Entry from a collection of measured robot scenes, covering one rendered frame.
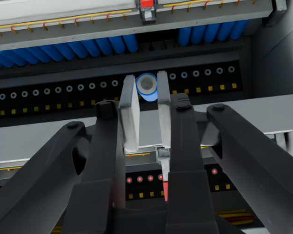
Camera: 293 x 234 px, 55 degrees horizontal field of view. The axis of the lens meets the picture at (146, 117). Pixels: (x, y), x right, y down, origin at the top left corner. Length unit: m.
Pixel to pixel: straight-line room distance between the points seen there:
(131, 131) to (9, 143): 0.27
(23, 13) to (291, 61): 0.35
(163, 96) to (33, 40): 0.27
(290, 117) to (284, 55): 0.09
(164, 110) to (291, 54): 0.29
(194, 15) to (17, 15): 0.22
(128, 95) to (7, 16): 0.26
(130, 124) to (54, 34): 0.26
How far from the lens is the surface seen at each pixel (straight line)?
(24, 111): 0.54
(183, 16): 0.39
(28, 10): 0.39
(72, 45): 0.43
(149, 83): 0.22
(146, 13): 0.35
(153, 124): 0.36
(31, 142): 0.40
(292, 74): 0.42
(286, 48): 0.43
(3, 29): 0.43
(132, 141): 0.17
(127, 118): 0.16
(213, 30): 0.44
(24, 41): 0.41
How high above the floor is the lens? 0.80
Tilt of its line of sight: 14 degrees up
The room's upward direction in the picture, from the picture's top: 173 degrees clockwise
